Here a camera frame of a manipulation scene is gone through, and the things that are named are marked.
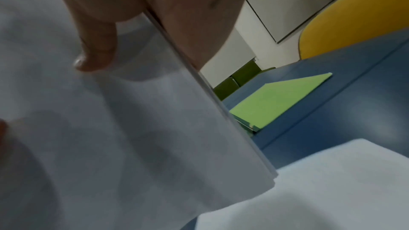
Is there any person's right hand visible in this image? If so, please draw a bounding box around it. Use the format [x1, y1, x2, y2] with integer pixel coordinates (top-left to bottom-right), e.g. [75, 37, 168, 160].
[45, 0, 254, 72]

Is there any person's left hand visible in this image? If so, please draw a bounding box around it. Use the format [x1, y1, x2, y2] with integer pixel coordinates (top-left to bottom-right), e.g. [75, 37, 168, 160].
[0, 119, 9, 152]

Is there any white paper stack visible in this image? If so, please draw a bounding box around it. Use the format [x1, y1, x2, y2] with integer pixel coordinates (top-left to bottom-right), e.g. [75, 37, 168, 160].
[0, 0, 278, 230]

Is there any dark green chair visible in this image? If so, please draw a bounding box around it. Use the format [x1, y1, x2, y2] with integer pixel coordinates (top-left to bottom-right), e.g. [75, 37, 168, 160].
[231, 60, 263, 87]

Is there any green folder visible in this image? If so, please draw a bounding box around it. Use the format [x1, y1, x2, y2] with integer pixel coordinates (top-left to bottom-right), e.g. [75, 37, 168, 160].
[229, 72, 333, 133]

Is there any yellow chair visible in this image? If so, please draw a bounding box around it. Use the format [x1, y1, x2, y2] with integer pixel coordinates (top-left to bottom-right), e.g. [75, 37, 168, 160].
[298, 0, 409, 60]

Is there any white paper sheet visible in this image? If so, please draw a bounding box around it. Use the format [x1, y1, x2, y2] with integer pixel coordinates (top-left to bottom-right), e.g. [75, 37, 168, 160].
[194, 138, 409, 230]

